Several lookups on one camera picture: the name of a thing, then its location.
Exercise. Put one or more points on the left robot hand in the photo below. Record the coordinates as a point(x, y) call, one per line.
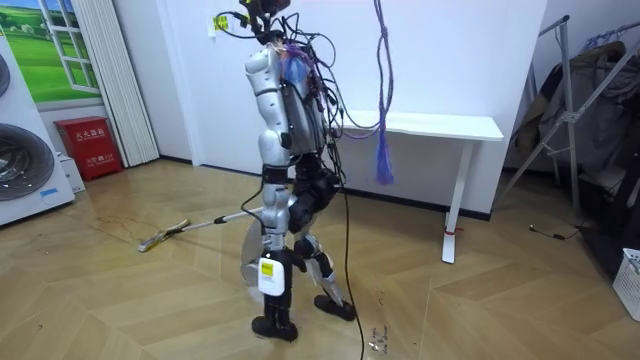
point(271, 280)

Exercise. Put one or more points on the mop with silver pole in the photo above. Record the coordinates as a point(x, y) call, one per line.
point(200, 224)

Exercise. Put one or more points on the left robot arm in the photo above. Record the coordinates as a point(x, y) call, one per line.
point(272, 150)

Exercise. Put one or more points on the robot legs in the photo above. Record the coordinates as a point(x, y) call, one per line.
point(311, 195)

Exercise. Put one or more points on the robot body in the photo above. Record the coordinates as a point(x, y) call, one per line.
point(301, 115)

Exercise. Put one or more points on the red fire equipment box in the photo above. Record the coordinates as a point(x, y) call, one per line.
point(90, 147)

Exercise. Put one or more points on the small white box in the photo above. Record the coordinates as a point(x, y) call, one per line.
point(72, 172)

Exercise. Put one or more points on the white desk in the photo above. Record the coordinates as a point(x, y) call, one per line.
point(440, 126)

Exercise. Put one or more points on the white pleated curtain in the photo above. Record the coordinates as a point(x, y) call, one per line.
point(125, 100)

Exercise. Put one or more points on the white washing machine tower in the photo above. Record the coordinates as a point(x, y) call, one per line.
point(25, 150)

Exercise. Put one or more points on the grey metal clothes rack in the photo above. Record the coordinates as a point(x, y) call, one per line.
point(567, 117)

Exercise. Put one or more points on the white plastic basket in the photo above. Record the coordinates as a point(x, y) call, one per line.
point(629, 285)

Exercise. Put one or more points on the hanging brown jacket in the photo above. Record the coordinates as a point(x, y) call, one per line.
point(595, 105)

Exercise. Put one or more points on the window landscape wall poster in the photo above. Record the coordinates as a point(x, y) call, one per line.
point(40, 55)

